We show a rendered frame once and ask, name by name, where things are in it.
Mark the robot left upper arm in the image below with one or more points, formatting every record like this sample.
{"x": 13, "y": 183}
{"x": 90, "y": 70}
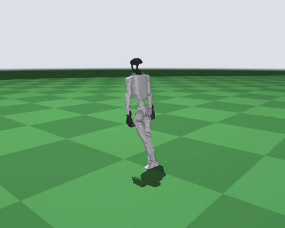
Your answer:
{"x": 129, "y": 81}

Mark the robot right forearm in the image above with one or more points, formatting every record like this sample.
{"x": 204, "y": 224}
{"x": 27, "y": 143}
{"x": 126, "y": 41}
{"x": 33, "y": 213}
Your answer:
{"x": 149, "y": 99}

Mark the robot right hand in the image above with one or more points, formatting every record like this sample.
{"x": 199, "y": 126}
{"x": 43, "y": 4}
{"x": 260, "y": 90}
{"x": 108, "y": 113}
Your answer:
{"x": 153, "y": 114}

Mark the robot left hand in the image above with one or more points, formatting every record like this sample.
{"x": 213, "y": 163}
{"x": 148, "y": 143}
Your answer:
{"x": 129, "y": 120}

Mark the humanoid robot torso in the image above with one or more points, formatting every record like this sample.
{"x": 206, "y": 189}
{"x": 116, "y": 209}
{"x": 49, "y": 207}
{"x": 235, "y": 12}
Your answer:
{"x": 139, "y": 91}

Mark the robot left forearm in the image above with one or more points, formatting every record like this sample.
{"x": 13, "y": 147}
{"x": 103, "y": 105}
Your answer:
{"x": 128, "y": 104}

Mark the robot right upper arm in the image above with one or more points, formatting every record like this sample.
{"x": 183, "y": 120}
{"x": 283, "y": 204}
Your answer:
{"x": 149, "y": 85}

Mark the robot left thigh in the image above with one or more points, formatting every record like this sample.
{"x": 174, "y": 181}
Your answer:
{"x": 139, "y": 125}

